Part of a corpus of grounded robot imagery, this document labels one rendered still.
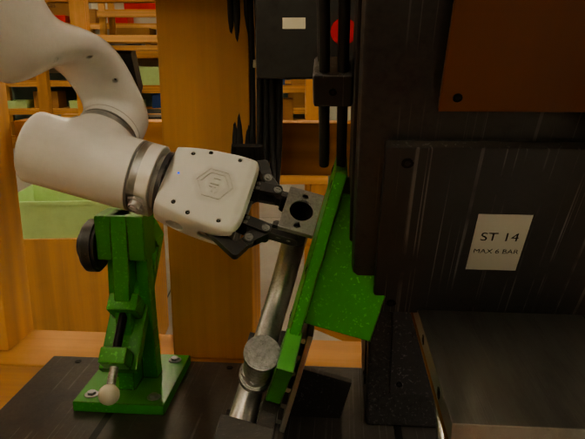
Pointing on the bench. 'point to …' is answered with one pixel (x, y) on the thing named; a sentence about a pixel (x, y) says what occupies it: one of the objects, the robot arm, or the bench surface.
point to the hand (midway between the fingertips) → (292, 219)
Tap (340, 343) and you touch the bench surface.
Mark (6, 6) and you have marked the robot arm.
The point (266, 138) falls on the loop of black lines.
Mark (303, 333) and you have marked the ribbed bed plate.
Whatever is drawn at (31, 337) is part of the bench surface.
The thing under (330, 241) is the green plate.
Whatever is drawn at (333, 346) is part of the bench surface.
